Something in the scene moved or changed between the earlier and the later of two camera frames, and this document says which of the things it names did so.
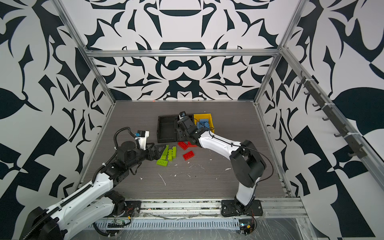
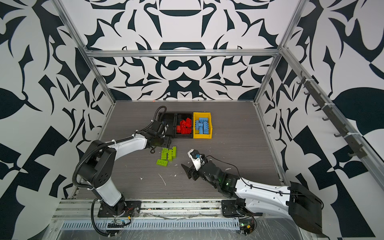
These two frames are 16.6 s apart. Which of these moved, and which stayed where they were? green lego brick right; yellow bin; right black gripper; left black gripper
Moved: right black gripper; left black gripper
Stayed: green lego brick right; yellow bin
